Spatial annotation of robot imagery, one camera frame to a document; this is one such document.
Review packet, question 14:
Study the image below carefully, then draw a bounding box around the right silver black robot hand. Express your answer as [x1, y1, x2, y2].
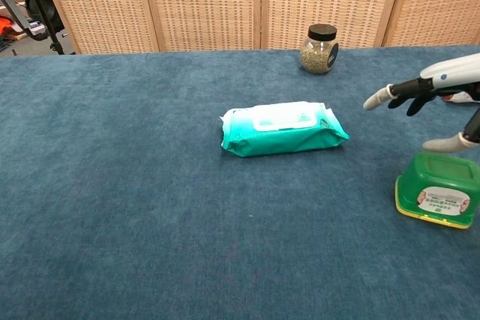
[362, 52, 480, 153]

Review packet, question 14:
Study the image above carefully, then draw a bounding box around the green tub yellow lid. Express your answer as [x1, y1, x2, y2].
[394, 150, 480, 229]

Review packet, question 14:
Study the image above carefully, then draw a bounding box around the white label brown drink bottle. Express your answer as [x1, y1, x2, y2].
[442, 91, 476, 105]

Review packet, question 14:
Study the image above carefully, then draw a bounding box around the glass spice jar black lid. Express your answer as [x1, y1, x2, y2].
[299, 23, 340, 75]

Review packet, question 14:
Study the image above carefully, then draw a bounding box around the teal wet wipes pack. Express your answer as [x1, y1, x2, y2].
[219, 100, 350, 158]

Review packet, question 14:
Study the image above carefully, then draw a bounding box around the blue velvet table cloth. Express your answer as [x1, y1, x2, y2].
[0, 45, 480, 320]

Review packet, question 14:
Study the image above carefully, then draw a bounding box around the black tripod stand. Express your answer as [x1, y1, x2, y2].
[14, 0, 77, 55]

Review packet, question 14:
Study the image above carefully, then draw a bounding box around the wicker folding screen wooden frame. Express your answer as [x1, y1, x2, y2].
[35, 0, 480, 54]

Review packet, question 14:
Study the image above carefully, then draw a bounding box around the grey metal frame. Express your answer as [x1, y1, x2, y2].
[0, 0, 33, 38]

